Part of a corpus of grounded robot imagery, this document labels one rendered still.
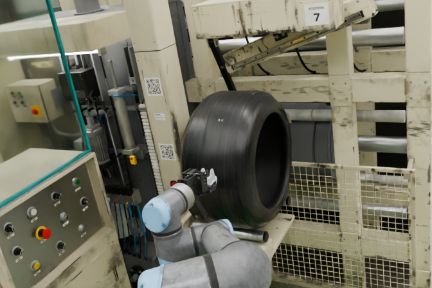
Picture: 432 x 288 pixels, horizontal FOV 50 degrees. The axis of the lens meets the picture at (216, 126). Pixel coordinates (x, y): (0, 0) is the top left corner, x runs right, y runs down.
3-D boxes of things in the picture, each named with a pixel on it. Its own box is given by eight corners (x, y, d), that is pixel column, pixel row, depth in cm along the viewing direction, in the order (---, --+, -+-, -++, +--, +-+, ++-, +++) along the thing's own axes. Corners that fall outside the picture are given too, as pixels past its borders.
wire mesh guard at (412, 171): (242, 270, 259) (224, 158, 235) (243, 269, 260) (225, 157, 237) (416, 304, 216) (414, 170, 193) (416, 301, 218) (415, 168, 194)
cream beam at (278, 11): (195, 40, 200) (189, 6, 195) (220, 29, 220) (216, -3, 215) (336, 30, 171) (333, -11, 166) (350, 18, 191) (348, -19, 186)
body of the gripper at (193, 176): (209, 168, 154) (191, 181, 144) (212, 192, 156) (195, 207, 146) (190, 167, 158) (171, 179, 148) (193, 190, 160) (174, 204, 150)
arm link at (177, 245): (198, 265, 137) (190, 227, 135) (159, 275, 136) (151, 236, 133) (194, 252, 146) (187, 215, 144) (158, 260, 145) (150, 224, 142)
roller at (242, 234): (189, 233, 198) (187, 224, 196) (194, 227, 201) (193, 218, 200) (265, 245, 181) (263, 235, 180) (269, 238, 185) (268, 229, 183)
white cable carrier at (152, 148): (160, 202, 211) (137, 105, 195) (166, 197, 216) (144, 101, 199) (168, 204, 209) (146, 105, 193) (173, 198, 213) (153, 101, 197)
